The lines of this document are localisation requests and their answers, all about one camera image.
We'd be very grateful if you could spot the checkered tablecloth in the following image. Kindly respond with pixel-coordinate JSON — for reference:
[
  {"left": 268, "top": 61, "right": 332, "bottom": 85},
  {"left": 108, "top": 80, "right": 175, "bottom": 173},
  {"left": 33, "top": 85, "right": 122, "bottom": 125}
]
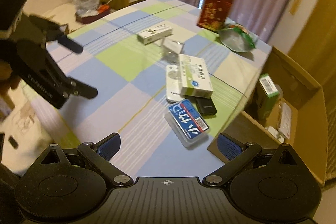
[{"left": 22, "top": 0, "right": 272, "bottom": 177}]

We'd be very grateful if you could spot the clear plastic box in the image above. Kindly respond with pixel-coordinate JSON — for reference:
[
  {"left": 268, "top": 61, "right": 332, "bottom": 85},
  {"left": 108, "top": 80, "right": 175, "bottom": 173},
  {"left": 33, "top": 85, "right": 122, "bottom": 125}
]
[{"left": 161, "top": 38, "right": 184, "bottom": 63}]

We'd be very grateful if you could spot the red gift box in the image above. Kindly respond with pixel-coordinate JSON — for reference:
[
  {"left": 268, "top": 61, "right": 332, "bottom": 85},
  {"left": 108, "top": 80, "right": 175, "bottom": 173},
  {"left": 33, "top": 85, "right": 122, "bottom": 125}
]
[{"left": 197, "top": 0, "right": 234, "bottom": 32}]

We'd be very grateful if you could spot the person left hand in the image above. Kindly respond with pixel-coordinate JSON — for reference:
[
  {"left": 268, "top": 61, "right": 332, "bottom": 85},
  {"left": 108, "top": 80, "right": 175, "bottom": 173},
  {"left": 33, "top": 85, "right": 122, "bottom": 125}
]
[{"left": 0, "top": 60, "right": 21, "bottom": 100}]

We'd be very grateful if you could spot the green silver snack bag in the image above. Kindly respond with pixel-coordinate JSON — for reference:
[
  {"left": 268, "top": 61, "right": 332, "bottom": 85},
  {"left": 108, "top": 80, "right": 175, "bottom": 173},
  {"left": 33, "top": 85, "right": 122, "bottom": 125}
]
[{"left": 218, "top": 23, "right": 259, "bottom": 53}]

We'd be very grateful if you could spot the blue floss pick box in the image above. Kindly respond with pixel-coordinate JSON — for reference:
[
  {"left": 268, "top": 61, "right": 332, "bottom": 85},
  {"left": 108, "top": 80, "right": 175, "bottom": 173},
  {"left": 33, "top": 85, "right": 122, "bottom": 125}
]
[{"left": 165, "top": 99, "right": 210, "bottom": 149}]

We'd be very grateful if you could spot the white bird ointment box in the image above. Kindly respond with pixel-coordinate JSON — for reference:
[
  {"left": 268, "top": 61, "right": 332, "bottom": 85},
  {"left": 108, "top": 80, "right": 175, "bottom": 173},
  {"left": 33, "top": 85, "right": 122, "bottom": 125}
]
[{"left": 137, "top": 24, "right": 173, "bottom": 45}]

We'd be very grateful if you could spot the white power adapter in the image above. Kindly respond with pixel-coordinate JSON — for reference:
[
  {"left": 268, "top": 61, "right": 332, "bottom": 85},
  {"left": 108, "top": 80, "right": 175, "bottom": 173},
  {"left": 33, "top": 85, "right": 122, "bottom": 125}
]
[{"left": 265, "top": 126, "right": 285, "bottom": 143}]

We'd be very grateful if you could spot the brown cardboard box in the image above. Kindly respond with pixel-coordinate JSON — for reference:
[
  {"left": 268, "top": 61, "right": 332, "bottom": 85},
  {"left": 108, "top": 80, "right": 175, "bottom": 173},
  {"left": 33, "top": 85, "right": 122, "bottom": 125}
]
[{"left": 207, "top": 47, "right": 328, "bottom": 185}]

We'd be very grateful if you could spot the white green medicine box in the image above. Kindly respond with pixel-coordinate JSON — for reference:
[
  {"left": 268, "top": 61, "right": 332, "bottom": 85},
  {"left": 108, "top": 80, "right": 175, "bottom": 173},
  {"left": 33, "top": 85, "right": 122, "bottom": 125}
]
[{"left": 178, "top": 54, "right": 213, "bottom": 98}]

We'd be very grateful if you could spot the black remote control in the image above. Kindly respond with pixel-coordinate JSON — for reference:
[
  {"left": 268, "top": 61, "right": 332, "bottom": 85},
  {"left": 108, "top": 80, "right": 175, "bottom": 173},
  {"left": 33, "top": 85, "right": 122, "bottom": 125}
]
[{"left": 195, "top": 97, "right": 217, "bottom": 116}]

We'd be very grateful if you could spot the small white round remote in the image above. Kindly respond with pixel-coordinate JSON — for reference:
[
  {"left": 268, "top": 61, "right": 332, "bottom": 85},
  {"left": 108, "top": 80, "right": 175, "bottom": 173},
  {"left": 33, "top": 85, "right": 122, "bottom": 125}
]
[{"left": 166, "top": 65, "right": 184, "bottom": 103}]

